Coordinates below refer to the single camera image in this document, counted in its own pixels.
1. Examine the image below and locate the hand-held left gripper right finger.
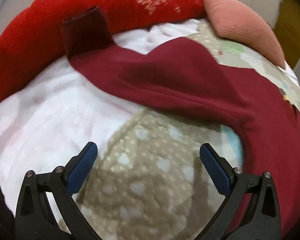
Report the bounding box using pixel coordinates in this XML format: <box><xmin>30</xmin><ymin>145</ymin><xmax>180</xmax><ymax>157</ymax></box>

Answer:
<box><xmin>199</xmin><ymin>142</ymin><xmax>282</xmax><ymax>240</ymax></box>

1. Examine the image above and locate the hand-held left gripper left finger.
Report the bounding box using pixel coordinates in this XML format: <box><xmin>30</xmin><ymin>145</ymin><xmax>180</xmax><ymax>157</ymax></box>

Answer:
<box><xmin>15</xmin><ymin>142</ymin><xmax>103</xmax><ymax>240</ymax></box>

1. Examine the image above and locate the dark red sweater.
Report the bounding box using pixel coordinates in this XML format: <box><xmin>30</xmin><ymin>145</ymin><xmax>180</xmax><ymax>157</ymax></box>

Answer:
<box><xmin>61</xmin><ymin>6</ymin><xmax>300</xmax><ymax>235</ymax></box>

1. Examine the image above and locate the white fleece blanket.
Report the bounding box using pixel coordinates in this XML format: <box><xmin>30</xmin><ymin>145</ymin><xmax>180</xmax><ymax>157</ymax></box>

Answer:
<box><xmin>0</xmin><ymin>21</ymin><xmax>208</xmax><ymax>220</ymax></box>

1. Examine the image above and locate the pink ribbed pillow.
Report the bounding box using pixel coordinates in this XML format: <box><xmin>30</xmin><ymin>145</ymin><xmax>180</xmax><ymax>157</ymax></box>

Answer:
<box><xmin>197</xmin><ymin>0</ymin><xmax>287</xmax><ymax>69</ymax></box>

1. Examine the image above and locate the red patterned blanket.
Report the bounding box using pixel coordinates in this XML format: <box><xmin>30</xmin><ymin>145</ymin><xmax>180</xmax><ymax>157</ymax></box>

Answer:
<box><xmin>0</xmin><ymin>0</ymin><xmax>205</xmax><ymax>108</ymax></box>

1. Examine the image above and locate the yellow wooden door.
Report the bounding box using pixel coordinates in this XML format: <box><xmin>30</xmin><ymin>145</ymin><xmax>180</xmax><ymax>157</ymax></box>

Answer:
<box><xmin>274</xmin><ymin>0</ymin><xmax>300</xmax><ymax>68</ymax></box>

